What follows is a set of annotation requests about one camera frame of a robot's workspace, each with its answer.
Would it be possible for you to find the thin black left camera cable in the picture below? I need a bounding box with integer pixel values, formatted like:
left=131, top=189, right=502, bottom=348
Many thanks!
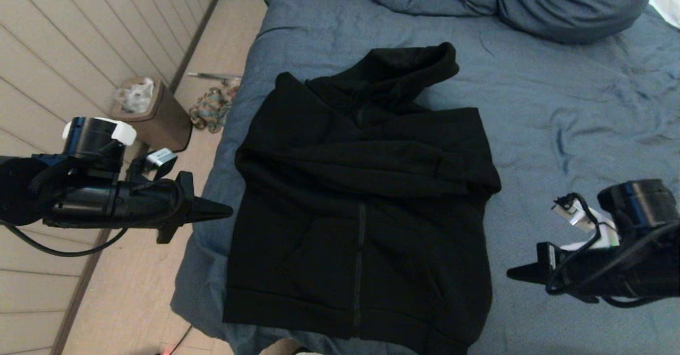
left=0, top=177, right=184, bottom=258

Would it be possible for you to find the colourful rag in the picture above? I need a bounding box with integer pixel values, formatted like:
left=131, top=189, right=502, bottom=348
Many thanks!
left=190, top=87, right=234, bottom=134

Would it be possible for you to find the clear plastic bin bag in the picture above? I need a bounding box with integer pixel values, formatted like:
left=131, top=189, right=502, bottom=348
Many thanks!
left=116, top=78, right=156, bottom=114

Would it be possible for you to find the black garment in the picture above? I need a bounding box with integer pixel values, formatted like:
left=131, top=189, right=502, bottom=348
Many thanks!
left=222, top=41, right=503, bottom=355

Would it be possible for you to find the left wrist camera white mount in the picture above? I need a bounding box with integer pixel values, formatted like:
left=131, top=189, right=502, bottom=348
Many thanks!
left=61, top=117, right=179, bottom=183

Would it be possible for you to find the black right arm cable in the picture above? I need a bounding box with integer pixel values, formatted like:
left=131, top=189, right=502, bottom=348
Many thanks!
left=545, top=193, right=680, bottom=309

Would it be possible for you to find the blue bed sheet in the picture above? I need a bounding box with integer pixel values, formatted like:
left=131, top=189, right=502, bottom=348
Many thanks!
left=171, top=0, right=680, bottom=355

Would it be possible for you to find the blue pillow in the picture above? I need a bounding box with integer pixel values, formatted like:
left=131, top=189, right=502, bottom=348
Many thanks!
left=497, top=0, right=665, bottom=45

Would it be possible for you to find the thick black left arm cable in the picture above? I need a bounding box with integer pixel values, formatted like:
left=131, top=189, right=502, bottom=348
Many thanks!
left=29, top=140, right=120, bottom=196

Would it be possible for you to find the brown trash bin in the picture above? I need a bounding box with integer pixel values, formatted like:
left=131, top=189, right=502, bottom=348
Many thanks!
left=110, top=77, right=193, bottom=154

